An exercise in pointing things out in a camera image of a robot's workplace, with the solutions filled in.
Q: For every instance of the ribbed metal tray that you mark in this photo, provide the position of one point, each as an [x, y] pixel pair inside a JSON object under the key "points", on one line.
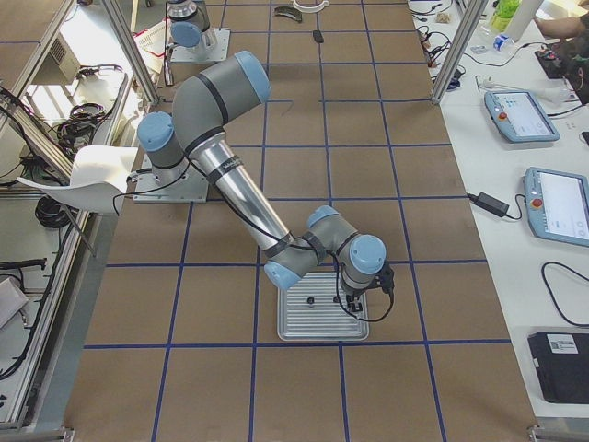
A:
{"points": [[325, 320]]}

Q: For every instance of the black power adapter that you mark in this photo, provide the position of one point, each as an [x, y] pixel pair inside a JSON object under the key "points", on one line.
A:
{"points": [[489, 203]]}

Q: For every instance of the black box with label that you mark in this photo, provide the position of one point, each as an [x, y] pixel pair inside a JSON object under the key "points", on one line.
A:
{"points": [[561, 363]]}

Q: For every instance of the blue teach pendant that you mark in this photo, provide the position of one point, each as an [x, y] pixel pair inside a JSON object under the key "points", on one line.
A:
{"points": [[519, 118], [557, 205]]}

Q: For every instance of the upper blue teach pendant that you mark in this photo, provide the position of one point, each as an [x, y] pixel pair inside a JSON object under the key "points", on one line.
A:
{"points": [[519, 118]]}

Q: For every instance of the white plastic chair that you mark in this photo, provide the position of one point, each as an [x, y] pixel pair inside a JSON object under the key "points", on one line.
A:
{"points": [[99, 173]]}

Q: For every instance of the small black flat part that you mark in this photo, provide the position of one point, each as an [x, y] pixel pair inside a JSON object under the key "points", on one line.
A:
{"points": [[317, 36]]}

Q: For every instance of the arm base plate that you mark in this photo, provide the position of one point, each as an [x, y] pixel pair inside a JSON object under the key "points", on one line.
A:
{"points": [[181, 55], [170, 179]]}

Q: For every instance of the lower blue teach pendant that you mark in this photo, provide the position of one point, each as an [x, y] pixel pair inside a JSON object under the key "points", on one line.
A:
{"points": [[557, 205]]}

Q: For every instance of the aluminium frame post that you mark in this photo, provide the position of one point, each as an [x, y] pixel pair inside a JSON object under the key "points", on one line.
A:
{"points": [[466, 28]]}

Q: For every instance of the white curved plastic part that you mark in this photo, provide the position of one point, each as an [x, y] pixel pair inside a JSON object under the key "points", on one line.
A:
{"points": [[307, 8]]}

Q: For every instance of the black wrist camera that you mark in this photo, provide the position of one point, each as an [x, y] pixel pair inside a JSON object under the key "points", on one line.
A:
{"points": [[384, 279]]}

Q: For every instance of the green brake shoe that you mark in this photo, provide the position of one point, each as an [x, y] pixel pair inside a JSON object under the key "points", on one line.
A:
{"points": [[288, 12]]}

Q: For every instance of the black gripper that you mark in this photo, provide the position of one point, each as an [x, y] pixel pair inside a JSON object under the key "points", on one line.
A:
{"points": [[353, 295]]}

